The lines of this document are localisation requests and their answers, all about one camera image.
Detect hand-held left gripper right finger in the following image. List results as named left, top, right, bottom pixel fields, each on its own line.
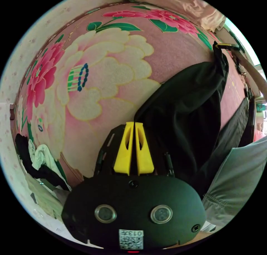
left=135, top=122, right=155, bottom=175

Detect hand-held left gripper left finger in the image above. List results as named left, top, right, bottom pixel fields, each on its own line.
left=113, top=122, right=134, bottom=174

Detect black pants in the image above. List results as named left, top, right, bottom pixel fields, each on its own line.
left=134, top=41, right=230, bottom=197

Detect person's right forearm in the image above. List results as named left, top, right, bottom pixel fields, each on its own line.
left=233, top=49, right=267, bottom=98

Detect person's left hand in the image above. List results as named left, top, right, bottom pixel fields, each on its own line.
left=165, top=231, right=211, bottom=249

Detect bed with pink floral sheet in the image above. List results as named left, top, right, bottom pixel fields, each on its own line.
left=10, top=0, right=252, bottom=184

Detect pink curtain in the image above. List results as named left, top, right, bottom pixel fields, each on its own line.
left=122, top=0, right=227, bottom=33

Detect pile of clothes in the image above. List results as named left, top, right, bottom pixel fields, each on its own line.
left=14, top=133, right=72, bottom=192

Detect person's body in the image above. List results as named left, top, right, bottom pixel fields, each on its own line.
left=202, top=97, right=267, bottom=233

